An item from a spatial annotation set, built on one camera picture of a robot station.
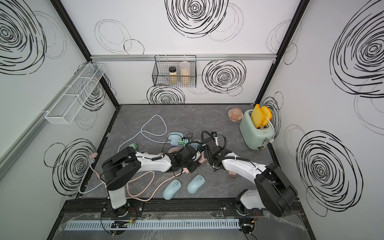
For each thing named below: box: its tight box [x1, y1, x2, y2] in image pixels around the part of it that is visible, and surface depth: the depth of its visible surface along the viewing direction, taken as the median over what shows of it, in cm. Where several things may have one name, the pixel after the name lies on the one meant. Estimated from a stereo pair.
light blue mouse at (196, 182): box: [186, 174, 206, 194], surface depth 82 cm
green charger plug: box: [129, 142, 138, 150], surface depth 97 cm
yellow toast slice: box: [251, 104, 273, 129], surface depth 88 cm
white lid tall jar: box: [179, 61, 191, 86], surface depth 87 cm
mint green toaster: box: [239, 109, 274, 150], surface depth 90 cm
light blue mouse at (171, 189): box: [162, 179, 182, 201], surface depth 80 cm
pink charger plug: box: [228, 170, 237, 179], surface depth 85 cm
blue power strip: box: [170, 138, 191, 146], surface depth 93 cm
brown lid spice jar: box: [168, 66, 178, 85], surface depth 87 cm
